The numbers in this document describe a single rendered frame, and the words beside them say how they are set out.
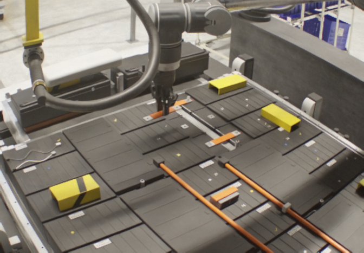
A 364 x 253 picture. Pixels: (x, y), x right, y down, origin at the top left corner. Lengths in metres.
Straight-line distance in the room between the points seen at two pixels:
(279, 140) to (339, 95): 1.19
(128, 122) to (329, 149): 0.78
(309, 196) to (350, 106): 1.42
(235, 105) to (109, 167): 0.64
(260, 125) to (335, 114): 1.20
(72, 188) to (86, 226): 0.14
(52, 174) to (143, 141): 0.38
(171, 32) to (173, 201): 0.52
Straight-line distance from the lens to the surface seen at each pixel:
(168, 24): 1.44
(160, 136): 1.66
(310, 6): 4.40
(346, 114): 2.84
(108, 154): 1.56
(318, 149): 1.70
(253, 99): 1.94
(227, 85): 1.96
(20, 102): 1.73
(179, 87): 2.02
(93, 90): 1.81
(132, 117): 1.77
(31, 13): 1.45
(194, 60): 2.05
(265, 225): 1.33
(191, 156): 1.57
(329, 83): 2.86
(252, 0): 1.67
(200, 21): 1.46
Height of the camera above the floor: 1.93
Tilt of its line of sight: 31 degrees down
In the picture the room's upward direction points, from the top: 3 degrees clockwise
